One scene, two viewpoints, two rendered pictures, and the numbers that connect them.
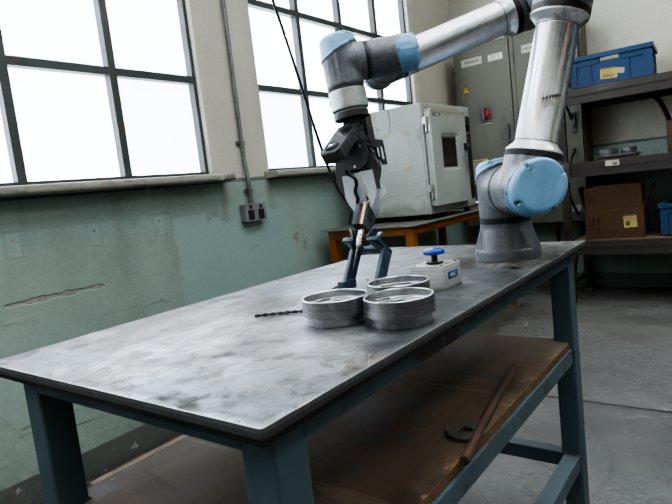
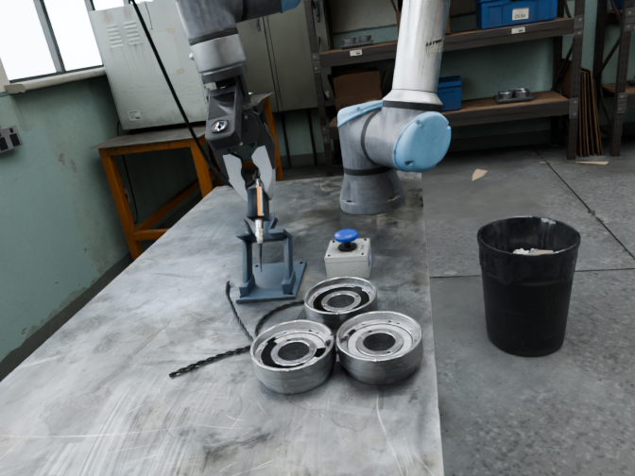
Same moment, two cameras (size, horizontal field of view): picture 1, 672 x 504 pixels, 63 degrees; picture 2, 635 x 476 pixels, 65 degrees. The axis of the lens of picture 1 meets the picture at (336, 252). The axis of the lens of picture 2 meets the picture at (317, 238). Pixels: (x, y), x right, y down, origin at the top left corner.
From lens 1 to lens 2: 44 cm
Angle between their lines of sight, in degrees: 29
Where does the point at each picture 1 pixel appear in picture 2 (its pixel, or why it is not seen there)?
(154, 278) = not seen: outside the picture
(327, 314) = (302, 380)
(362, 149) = (250, 122)
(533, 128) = (418, 78)
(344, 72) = (215, 16)
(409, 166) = (180, 69)
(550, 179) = (437, 135)
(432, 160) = not seen: hidden behind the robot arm
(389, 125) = (149, 21)
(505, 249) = (379, 200)
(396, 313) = (397, 367)
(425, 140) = not seen: hidden behind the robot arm
